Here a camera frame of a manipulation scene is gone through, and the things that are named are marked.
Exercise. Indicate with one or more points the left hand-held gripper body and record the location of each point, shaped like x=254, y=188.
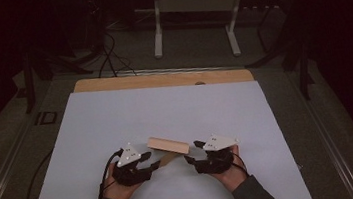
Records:
x=129, y=155

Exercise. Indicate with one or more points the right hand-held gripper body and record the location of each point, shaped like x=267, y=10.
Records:
x=218, y=141

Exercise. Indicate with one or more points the square wooden clock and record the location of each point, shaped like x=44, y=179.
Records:
x=168, y=145

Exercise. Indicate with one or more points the person's left hand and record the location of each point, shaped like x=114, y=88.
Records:
x=118, y=191

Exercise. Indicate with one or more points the person's right hand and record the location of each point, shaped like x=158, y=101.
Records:
x=233, y=177

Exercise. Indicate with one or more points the white table sheet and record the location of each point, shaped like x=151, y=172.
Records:
x=152, y=115

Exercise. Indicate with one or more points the black metal stand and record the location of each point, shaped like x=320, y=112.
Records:
x=29, y=82
x=302, y=71

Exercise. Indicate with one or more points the white metal table frame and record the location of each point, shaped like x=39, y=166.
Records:
x=158, y=41

